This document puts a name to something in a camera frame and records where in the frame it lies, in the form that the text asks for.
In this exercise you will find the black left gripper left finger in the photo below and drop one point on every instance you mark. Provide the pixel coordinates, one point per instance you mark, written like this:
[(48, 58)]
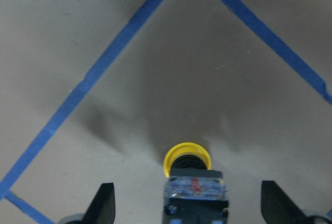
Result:
[(102, 207)]

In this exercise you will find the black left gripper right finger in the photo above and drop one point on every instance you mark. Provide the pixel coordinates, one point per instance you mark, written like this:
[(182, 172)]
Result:
[(276, 206)]

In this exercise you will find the yellow push button switch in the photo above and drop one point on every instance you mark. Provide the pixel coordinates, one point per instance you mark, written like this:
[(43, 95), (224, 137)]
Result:
[(194, 192)]

